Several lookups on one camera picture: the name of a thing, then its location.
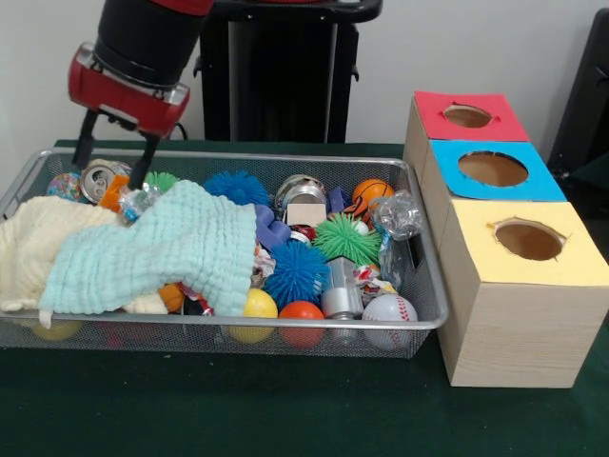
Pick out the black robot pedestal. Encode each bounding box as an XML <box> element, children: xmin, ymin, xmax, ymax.
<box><xmin>183</xmin><ymin>0</ymin><xmax>384</xmax><ymax>144</ymax></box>

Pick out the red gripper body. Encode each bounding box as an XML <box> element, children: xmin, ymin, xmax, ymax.
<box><xmin>66</xmin><ymin>41</ymin><xmax>191</xmax><ymax>139</ymax></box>

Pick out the orange smooth ball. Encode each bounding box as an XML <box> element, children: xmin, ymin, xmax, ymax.
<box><xmin>278</xmin><ymin>300</ymin><xmax>325</xmax><ymax>348</ymax></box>

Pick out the mint waffle cloth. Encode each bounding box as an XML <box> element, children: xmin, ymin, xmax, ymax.
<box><xmin>38</xmin><ymin>179</ymin><xmax>258</xmax><ymax>318</ymax></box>

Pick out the white baseball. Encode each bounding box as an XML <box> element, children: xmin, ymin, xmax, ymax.
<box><xmin>362</xmin><ymin>293</ymin><xmax>419</xmax><ymax>351</ymax></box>

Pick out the dark green tablecloth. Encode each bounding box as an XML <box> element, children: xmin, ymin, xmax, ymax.
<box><xmin>0</xmin><ymin>138</ymin><xmax>609</xmax><ymax>457</ymax></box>

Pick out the wooden box with three holes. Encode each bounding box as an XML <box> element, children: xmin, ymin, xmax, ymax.
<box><xmin>403</xmin><ymin>89</ymin><xmax>609</xmax><ymax>389</ymax></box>

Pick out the yellow smooth ball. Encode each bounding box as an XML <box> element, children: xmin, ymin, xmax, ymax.
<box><xmin>227</xmin><ymin>288</ymin><xmax>280</xmax><ymax>344</ymax></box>

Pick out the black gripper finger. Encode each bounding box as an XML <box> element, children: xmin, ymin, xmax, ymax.
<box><xmin>71</xmin><ymin>109</ymin><xmax>99</xmax><ymax>168</ymax></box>
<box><xmin>127</xmin><ymin>133</ymin><xmax>161</xmax><ymax>190</ymax></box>

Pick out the orange basketball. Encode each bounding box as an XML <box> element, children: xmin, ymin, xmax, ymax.
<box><xmin>351</xmin><ymin>178</ymin><xmax>396</xmax><ymax>210</ymax></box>

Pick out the cream waffle cloth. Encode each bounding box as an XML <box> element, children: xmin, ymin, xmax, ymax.
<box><xmin>0</xmin><ymin>194</ymin><xmax>167</xmax><ymax>329</ymax></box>

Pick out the blue spiky ball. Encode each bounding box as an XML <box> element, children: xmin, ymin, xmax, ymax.
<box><xmin>263</xmin><ymin>240</ymin><xmax>330</xmax><ymax>310</ymax></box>

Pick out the silver mesh bin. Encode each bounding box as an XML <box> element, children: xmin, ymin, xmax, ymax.
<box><xmin>0</xmin><ymin>147</ymin><xmax>451</xmax><ymax>361</ymax></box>

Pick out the black side stand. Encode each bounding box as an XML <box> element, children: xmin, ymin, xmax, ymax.
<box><xmin>546</xmin><ymin>7</ymin><xmax>609</xmax><ymax>177</ymax></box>

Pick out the green spiky ball with eyes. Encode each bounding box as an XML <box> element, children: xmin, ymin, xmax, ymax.
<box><xmin>312</xmin><ymin>212</ymin><xmax>382</xmax><ymax>268</ymax></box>

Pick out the crushed silver can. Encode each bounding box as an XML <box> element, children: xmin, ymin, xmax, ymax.
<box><xmin>79</xmin><ymin>159</ymin><xmax>132</xmax><ymax>205</ymax></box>

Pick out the silver toy robot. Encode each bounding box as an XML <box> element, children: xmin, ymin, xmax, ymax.
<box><xmin>319</xmin><ymin>256</ymin><xmax>365</xmax><ymax>320</ymax></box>

